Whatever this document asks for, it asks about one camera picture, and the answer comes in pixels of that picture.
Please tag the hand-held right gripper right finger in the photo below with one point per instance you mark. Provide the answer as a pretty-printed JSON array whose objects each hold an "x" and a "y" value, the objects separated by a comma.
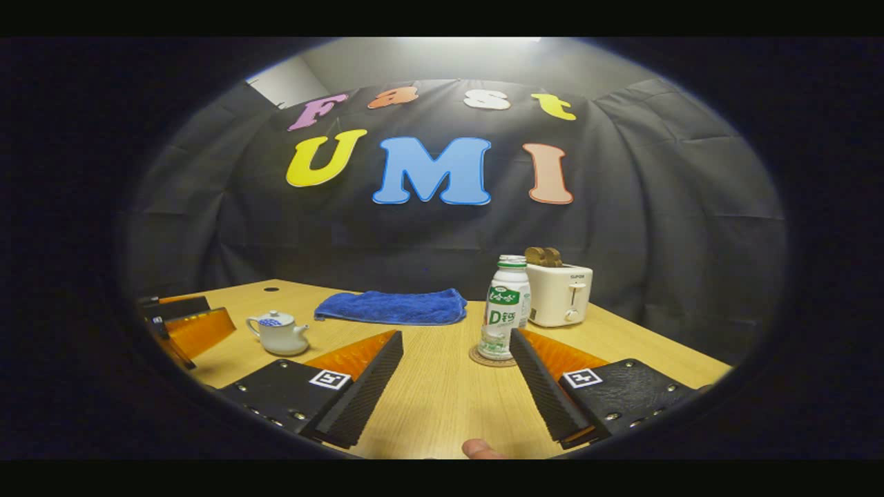
[{"x": 545, "y": 397}]

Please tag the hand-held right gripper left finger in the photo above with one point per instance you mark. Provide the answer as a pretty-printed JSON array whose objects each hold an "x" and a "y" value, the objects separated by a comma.
[{"x": 366, "y": 393}]

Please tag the white water bottle green label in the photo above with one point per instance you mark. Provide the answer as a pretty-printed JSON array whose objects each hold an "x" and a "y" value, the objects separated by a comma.
[{"x": 505, "y": 307}]

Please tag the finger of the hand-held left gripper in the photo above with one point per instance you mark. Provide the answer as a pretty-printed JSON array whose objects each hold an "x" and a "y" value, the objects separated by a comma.
[
  {"x": 200, "y": 331},
  {"x": 179, "y": 308}
]

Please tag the brown bread slice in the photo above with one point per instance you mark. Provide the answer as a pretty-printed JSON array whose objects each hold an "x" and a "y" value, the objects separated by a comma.
[{"x": 543, "y": 257}]

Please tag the round wooden coaster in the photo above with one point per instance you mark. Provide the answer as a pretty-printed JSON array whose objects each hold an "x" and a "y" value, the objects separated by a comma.
[{"x": 476, "y": 357}]

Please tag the black backdrop cloth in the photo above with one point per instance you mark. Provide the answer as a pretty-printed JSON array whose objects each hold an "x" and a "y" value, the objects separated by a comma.
[{"x": 428, "y": 235}]

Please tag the white ceramic teacup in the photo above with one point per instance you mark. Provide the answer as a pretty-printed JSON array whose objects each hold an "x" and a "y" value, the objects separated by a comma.
[{"x": 280, "y": 339}]

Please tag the blue towel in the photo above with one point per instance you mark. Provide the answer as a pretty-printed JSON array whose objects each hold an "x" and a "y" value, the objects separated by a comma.
[{"x": 394, "y": 306}]

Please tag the white toaster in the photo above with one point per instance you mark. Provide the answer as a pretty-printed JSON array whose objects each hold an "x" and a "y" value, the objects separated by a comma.
[{"x": 559, "y": 293}]

